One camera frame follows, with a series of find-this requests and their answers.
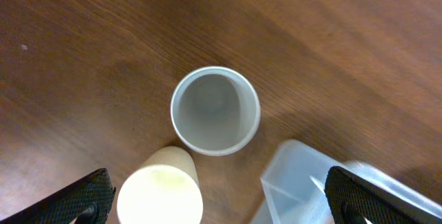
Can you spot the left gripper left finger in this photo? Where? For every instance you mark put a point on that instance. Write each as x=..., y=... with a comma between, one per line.
x=87, y=200

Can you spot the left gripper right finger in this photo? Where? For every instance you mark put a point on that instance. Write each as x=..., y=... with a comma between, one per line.
x=353, y=199

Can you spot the cream cup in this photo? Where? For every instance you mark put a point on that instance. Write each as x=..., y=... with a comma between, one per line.
x=165, y=189

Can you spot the grey cup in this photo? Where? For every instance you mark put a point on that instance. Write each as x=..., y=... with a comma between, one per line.
x=215, y=111

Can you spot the clear plastic storage container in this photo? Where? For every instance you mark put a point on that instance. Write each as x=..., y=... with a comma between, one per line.
x=294, y=186

